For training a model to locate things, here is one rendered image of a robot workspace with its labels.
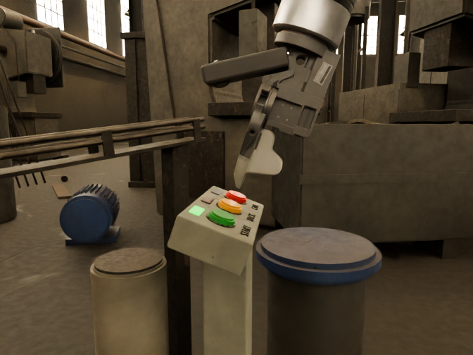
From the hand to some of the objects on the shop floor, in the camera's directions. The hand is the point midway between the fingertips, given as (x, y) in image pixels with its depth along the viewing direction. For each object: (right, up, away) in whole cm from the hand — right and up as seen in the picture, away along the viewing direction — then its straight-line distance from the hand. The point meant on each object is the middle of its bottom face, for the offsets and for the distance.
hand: (236, 177), depth 51 cm
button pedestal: (-1, -64, +17) cm, 67 cm away
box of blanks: (+78, -40, +183) cm, 203 cm away
